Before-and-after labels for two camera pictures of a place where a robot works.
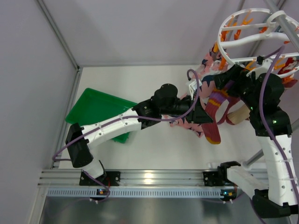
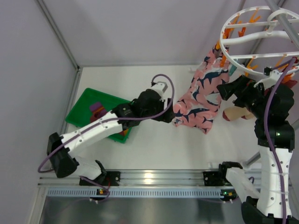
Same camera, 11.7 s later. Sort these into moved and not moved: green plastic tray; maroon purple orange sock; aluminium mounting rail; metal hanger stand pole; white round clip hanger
Moved: white round clip hanger; maroon purple orange sock
Not moved: aluminium mounting rail; green plastic tray; metal hanger stand pole
